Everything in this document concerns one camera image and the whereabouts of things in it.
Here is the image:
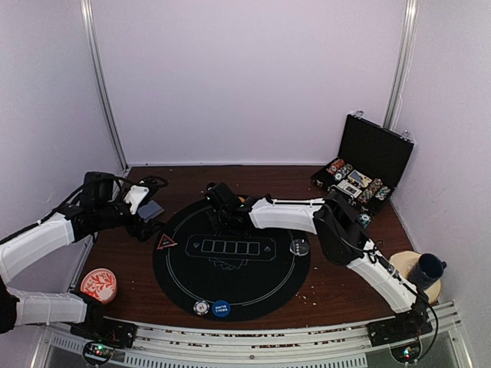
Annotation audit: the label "red triangular all-in marker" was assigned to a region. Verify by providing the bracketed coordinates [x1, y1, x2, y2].
[156, 233, 177, 251]

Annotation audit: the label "clear round dealer button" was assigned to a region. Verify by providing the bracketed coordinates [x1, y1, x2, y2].
[289, 238, 310, 257]

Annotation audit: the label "blue small blind button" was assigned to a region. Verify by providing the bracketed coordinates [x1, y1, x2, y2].
[211, 300, 231, 318]

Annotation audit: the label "blue white chip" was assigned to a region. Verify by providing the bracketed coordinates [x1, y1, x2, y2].
[193, 300, 210, 316]

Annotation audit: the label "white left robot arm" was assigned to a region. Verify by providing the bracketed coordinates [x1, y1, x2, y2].
[1, 178, 162, 340]

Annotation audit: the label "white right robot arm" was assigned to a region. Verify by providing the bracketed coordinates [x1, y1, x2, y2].
[205, 182, 429, 339]

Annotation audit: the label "blue patterned card deck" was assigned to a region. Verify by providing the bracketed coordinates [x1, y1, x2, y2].
[137, 200, 164, 222]

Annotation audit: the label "round black poker mat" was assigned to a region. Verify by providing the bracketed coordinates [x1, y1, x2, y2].
[153, 199, 311, 322]

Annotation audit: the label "red white patterned cup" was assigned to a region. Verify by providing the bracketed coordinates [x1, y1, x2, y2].
[80, 268, 117, 304]

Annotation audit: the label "red chip row in case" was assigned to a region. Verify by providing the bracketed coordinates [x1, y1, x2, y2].
[326, 159, 345, 175]

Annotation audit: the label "green chip row in case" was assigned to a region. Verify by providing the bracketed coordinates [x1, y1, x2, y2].
[334, 164, 353, 182]

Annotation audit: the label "green poker chip stack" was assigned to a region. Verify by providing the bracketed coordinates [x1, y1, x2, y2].
[359, 213, 374, 228]

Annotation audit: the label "card deck in case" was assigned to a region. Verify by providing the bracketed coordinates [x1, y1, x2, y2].
[337, 169, 373, 199]

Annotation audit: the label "right chip rows in case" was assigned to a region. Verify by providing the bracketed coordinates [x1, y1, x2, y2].
[357, 178, 391, 204]

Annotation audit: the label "black poker chip case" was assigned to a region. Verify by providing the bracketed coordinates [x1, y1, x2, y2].
[311, 114, 414, 216]

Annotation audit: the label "round wooden coaster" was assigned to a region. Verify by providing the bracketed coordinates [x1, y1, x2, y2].
[390, 251, 447, 304]

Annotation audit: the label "dark blue mug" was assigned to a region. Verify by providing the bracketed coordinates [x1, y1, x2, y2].
[407, 253, 447, 290]

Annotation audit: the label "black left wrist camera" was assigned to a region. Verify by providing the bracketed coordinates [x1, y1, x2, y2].
[80, 172, 114, 209]

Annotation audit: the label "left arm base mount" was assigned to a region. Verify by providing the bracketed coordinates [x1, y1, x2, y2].
[68, 291, 137, 367]

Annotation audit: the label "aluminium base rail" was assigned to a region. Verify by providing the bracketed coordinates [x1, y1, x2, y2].
[36, 301, 473, 368]

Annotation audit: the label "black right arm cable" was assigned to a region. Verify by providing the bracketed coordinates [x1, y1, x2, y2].
[356, 233, 440, 363]

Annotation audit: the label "aluminium frame post right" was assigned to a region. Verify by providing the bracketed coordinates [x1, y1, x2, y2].
[383, 0, 420, 131]

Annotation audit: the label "aluminium frame post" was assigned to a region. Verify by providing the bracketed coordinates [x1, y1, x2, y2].
[80, 0, 129, 171]
[383, 0, 420, 131]

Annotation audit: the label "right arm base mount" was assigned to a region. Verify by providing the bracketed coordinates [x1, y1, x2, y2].
[367, 307, 433, 366]

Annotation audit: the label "aluminium frame post left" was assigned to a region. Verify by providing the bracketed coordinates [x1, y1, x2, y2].
[80, 0, 129, 171]

